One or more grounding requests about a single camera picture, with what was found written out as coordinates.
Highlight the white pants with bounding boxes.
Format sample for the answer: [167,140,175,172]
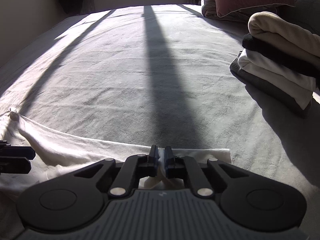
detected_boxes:
[0,107,232,205]

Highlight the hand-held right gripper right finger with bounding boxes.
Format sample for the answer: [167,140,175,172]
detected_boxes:
[164,146,248,197]

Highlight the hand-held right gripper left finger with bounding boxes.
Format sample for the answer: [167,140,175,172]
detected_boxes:
[74,145,159,197]

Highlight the black folded garment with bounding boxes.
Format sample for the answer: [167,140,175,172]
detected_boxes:
[242,33,320,81]

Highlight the white folded garment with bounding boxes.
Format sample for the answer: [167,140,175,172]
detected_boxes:
[237,50,317,110]

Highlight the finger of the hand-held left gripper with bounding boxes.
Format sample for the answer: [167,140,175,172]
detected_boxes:
[0,157,32,174]
[0,141,36,160]

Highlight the folded pale quilt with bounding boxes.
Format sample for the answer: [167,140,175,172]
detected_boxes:
[196,0,278,22]

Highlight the grey folded garment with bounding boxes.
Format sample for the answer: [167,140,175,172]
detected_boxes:
[229,51,312,120]

